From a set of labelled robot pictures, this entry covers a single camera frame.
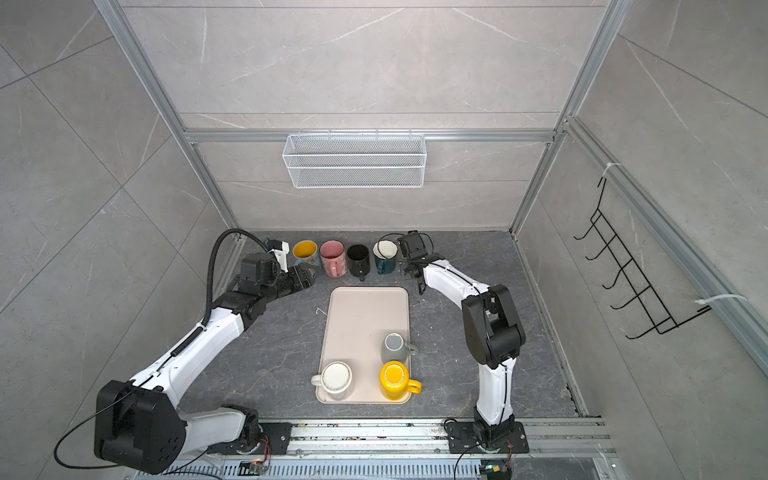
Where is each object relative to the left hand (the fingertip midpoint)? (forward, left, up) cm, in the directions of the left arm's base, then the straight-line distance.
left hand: (311, 264), depth 82 cm
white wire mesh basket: (+38, -12, +8) cm, 41 cm away
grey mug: (-20, -23, -12) cm, 33 cm away
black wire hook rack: (-27, -75, +13) cm, 81 cm away
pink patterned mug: (+11, -4, -11) cm, 16 cm away
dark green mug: (+15, -21, -13) cm, 29 cm away
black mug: (+12, -12, -13) cm, 21 cm away
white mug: (-27, -7, -14) cm, 31 cm away
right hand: (+9, -31, -12) cm, 34 cm away
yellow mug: (-29, -22, -13) cm, 39 cm away
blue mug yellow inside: (+17, +7, -14) cm, 23 cm away
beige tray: (-7, -11, -20) cm, 24 cm away
